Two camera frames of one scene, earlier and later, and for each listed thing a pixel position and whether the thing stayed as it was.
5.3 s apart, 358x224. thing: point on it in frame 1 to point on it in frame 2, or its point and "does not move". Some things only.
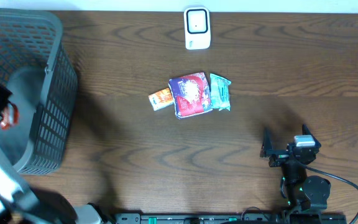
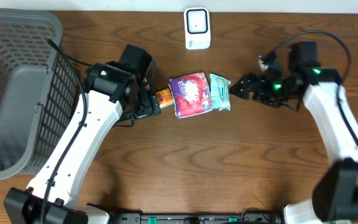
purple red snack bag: x=191 y=94 does not move
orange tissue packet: x=161 y=99 does not move
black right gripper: x=267 y=151 to x=261 y=80
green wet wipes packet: x=220 y=93 does not move
